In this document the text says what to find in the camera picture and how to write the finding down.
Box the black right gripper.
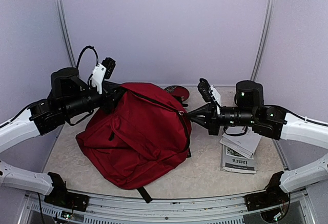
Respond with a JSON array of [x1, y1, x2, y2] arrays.
[[187, 101, 257, 135]]

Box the white paper book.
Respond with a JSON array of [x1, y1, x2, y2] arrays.
[[220, 130, 262, 159]]

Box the red student backpack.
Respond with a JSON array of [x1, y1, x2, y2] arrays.
[[76, 83, 192, 202]]

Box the ianra magazine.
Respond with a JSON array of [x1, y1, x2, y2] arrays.
[[221, 145, 257, 174]]

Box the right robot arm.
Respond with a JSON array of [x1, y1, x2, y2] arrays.
[[187, 78, 327, 206]]

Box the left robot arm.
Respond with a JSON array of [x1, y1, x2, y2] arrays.
[[1, 64, 115, 206]]

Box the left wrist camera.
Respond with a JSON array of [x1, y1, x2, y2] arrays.
[[76, 46, 116, 95]]

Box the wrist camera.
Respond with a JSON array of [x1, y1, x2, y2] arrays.
[[197, 78, 222, 108], [76, 46, 116, 95]]

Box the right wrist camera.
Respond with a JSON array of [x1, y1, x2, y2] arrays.
[[197, 78, 222, 108]]

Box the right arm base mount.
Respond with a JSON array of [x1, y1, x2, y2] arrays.
[[244, 171, 290, 211]]

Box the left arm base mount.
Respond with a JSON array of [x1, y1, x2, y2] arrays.
[[44, 172, 89, 212]]

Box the aluminium front rail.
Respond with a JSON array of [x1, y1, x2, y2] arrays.
[[17, 190, 316, 223]]

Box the left aluminium frame post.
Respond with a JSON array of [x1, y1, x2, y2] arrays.
[[55, 0, 76, 67]]

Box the aluminium frame post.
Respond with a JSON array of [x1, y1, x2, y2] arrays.
[[55, 0, 76, 67], [251, 0, 275, 81]]

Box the right aluminium frame post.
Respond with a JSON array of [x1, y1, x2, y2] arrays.
[[251, 0, 275, 81]]

